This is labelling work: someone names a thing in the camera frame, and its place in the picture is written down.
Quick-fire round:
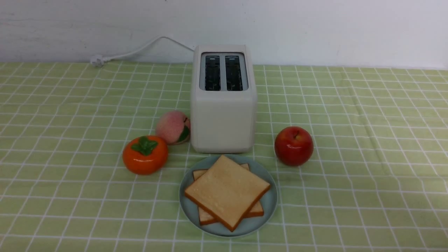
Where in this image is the toast slice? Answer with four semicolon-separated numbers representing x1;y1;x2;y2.
184;155;271;232
192;169;264;225

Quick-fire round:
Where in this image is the white two-slot toaster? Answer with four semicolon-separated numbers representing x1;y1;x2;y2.
190;45;258;153

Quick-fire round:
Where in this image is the pink peach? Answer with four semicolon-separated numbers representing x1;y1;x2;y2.
155;110;191;145

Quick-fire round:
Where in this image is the red apple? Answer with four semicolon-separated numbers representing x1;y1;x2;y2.
274;126;314;166

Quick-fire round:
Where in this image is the orange persimmon with green leaf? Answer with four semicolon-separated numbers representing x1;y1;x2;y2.
122;135;169;175

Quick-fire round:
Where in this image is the light blue round plate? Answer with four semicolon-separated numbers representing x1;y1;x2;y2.
179;154;278;237

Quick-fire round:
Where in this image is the green checkered tablecloth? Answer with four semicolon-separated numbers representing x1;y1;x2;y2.
0;62;448;252

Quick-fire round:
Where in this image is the white power cable with plug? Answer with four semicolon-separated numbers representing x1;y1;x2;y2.
90;35;195;68

